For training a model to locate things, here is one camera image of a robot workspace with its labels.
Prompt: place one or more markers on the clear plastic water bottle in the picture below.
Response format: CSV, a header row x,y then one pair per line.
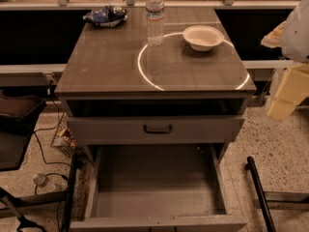
x,y
155,19

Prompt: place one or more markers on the upper grey drawer with handle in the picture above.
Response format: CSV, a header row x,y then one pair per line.
x,y
155,130

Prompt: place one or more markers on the dark chair on left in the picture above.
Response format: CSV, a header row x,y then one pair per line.
x,y
18,118

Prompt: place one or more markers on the white bottle on floor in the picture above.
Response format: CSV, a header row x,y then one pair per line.
x,y
43,183

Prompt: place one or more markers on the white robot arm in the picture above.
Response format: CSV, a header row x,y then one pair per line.
x,y
295,37

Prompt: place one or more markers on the black stand left floor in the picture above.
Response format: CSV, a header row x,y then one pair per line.
x,y
9,202

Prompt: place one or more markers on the grey drawer cabinet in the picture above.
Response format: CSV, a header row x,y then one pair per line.
x,y
114,73

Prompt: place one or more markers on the blue chip bag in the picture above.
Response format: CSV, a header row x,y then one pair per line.
x,y
107,16

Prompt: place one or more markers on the wire basket on floor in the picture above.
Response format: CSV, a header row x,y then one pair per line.
x,y
63,139

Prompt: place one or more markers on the black bar right floor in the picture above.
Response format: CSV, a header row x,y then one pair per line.
x,y
251,166

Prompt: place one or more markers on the white paper bowl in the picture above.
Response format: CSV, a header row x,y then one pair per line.
x,y
202,37

